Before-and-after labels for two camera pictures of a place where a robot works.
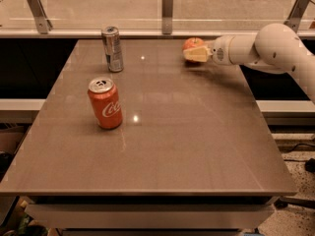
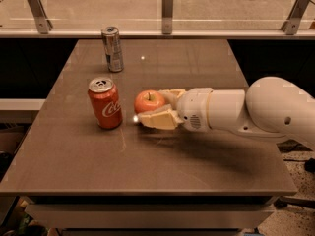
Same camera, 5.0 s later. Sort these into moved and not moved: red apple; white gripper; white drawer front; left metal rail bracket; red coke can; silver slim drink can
Moved: white gripper; red apple
Not moved: white drawer front; red coke can; silver slim drink can; left metal rail bracket
